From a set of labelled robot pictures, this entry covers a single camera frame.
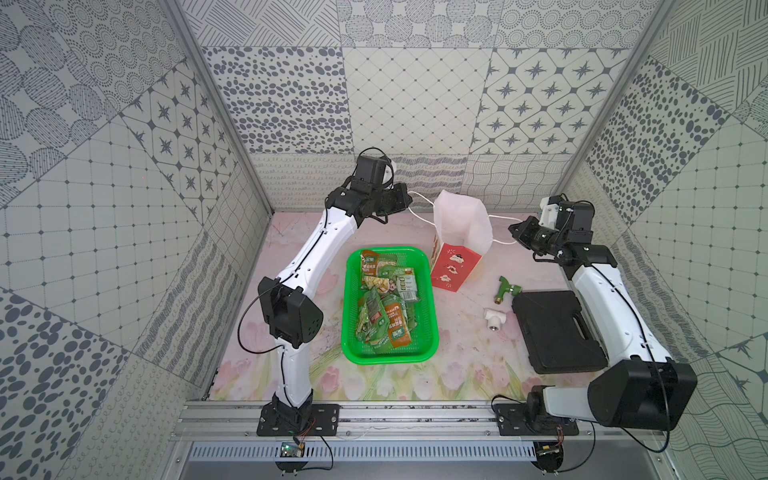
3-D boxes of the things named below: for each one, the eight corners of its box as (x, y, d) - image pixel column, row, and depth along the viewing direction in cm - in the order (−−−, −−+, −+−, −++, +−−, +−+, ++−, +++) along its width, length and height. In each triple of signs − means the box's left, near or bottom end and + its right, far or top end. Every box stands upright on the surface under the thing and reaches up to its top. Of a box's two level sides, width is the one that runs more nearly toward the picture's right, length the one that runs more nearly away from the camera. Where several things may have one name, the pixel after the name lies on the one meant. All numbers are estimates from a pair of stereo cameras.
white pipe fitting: (487, 331, 91) (490, 327, 89) (484, 312, 95) (486, 308, 93) (506, 331, 91) (509, 327, 89) (501, 312, 95) (504, 308, 93)
